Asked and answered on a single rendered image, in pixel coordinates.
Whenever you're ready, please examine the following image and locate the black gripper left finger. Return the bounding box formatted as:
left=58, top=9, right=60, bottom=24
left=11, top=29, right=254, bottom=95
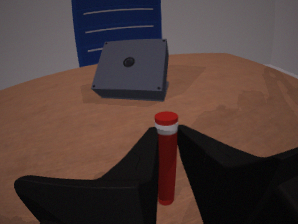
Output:
left=13, top=128, right=160, bottom=224

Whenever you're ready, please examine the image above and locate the red peg with white band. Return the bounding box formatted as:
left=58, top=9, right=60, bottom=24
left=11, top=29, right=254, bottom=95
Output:
left=154, top=112, right=178, bottom=205

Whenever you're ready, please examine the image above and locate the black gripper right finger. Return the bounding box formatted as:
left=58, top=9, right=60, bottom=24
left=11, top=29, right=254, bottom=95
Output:
left=177, top=124, right=298, bottom=224

